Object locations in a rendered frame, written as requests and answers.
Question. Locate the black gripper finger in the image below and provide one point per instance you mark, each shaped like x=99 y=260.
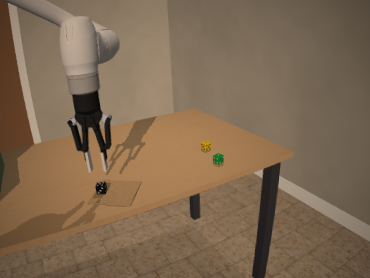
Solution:
x=103 y=147
x=85 y=149

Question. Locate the black die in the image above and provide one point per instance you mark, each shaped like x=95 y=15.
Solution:
x=101 y=187

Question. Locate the yellow die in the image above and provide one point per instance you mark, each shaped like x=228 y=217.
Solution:
x=206 y=145

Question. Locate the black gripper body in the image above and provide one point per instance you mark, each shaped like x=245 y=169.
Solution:
x=87 y=106

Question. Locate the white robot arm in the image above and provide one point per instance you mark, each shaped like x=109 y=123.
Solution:
x=81 y=47

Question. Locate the green die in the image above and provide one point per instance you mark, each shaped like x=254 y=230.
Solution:
x=218 y=158

